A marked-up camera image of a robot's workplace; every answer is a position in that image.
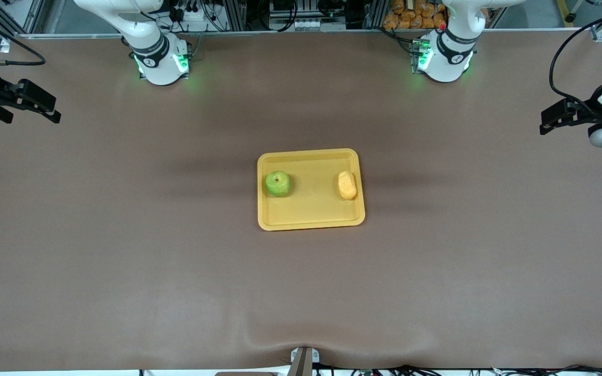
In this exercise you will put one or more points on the yellow plastic tray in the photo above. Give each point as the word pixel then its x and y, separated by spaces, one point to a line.
pixel 311 211

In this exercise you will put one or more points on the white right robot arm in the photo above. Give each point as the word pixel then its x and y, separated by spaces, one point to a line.
pixel 157 57

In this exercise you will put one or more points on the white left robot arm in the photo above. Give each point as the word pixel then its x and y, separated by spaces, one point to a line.
pixel 447 57

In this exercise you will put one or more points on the aluminium table edge rail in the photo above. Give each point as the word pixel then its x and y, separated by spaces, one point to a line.
pixel 290 33

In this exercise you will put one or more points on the white power strip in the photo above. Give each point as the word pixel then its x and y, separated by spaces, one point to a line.
pixel 192 13

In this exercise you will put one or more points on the yellow potato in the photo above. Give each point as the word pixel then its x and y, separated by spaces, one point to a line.
pixel 347 185

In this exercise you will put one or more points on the bag of orange items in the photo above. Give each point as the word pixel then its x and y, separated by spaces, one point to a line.
pixel 416 15

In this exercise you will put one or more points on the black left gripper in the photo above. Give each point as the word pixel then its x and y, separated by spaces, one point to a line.
pixel 587 112

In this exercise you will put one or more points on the grey metal camera bracket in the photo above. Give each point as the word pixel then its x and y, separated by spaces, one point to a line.
pixel 304 360

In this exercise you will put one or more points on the green apple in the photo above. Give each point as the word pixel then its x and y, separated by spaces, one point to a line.
pixel 278 184

